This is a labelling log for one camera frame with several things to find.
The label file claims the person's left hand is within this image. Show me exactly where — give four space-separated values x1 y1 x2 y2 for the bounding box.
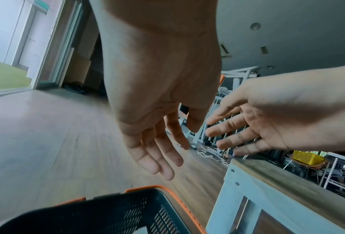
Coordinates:
88 0 223 182

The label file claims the person's right hand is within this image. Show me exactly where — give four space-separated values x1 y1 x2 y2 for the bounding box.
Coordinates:
204 62 345 158

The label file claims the black basket orange rim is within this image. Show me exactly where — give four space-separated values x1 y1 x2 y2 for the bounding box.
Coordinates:
0 184 208 234

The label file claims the yellow plastic crate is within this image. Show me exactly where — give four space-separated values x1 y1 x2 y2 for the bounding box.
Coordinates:
292 149 329 166

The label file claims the orange chair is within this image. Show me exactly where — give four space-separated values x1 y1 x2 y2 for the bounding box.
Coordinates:
281 153 330 177

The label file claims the white folding table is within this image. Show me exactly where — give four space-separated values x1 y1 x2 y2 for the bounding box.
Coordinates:
318 151 345 191

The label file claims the low wooden table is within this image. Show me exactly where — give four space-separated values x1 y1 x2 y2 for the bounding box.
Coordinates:
205 157 345 234

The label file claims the white framed glass door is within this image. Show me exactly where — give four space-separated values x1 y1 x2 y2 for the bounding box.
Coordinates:
4 0 84 90

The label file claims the looped white cable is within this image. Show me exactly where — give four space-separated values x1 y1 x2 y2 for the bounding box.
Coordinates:
196 144 233 167

